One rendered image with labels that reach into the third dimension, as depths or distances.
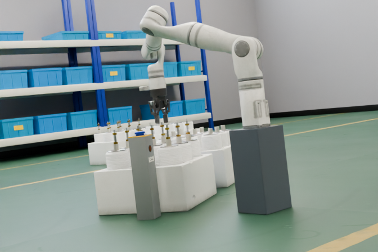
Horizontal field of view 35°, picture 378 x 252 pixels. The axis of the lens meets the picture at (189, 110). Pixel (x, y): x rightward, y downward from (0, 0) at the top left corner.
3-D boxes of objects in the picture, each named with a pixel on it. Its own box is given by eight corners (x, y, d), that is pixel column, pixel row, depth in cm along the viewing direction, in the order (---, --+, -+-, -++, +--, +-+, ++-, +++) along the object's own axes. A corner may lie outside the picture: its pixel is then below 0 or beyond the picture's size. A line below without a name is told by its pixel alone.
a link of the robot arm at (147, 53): (140, 48, 271) (140, 35, 258) (159, 46, 272) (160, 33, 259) (142, 62, 269) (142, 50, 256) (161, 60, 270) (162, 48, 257)
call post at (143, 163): (161, 215, 229) (152, 134, 229) (154, 219, 223) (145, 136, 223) (144, 216, 232) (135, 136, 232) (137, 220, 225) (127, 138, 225)
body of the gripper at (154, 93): (159, 86, 262) (162, 108, 262) (169, 86, 269) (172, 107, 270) (145, 89, 266) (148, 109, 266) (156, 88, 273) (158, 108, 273)
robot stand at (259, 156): (292, 207, 217) (283, 124, 217) (266, 215, 208) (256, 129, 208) (263, 205, 228) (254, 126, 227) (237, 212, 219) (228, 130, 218)
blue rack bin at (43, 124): (19, 135, 718) (17, 118, 718) (48, 132, 743) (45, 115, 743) (39, 134, 681) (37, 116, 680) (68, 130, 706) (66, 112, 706)
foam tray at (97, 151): (156, 157, 500) (153, 135, 499) (121, 164, 471) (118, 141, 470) (125, 158, 526) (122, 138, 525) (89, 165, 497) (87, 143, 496)
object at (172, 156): (163, 190, 247) (158, 147, 247) (186, 188, 247) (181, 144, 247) (161, 194, 237) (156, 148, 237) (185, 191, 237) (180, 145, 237)
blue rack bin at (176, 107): (140, 120, 836) (139, 105, 836) (162, 117, 860) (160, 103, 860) (162, 118, 798) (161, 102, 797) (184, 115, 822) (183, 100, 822)
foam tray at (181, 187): (216, 193, 269) (212, 153, 269) (187, 211, 232) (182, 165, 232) (138, 198, 282) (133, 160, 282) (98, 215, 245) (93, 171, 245)
